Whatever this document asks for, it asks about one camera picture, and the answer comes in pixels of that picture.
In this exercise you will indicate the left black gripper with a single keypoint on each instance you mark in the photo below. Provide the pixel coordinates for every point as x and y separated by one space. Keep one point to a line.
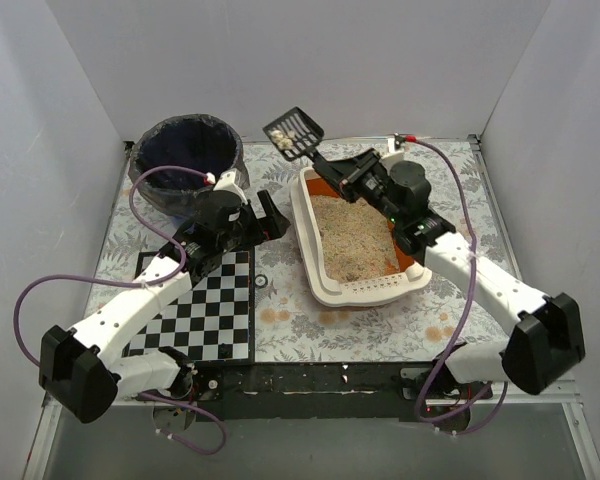
259 226

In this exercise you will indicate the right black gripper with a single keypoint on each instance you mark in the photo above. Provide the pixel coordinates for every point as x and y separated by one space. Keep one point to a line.
345 175

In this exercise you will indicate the black litter scoop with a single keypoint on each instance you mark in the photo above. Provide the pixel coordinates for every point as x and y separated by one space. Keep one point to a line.
294 135

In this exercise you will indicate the white orange litter box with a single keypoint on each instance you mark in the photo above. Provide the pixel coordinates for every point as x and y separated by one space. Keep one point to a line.
348 253

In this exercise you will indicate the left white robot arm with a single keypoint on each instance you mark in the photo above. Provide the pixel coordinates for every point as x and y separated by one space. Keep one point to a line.
83 367

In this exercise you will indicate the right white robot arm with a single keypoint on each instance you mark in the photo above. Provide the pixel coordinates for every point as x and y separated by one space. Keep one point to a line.
545 336

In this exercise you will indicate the floral table mat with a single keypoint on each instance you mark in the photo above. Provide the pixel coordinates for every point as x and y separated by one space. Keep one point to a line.
262 303

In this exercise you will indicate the blue trash bin with bag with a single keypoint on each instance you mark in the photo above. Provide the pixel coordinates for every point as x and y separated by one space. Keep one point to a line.
200 142

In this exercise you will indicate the black white chessboard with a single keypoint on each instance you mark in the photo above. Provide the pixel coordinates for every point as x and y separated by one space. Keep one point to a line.
218 310

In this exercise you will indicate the black chess piece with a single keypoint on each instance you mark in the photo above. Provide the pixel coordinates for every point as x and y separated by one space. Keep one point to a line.
224 351

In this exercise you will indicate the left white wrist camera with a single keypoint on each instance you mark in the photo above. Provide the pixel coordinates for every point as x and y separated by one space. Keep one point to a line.
230 180

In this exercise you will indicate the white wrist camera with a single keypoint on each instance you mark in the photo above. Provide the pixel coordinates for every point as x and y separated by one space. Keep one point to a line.
230 180
397 146

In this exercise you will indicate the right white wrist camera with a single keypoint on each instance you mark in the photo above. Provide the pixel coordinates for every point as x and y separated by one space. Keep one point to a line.
397 146

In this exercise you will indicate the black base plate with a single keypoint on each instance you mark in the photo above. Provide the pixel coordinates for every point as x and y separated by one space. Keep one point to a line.
305 390

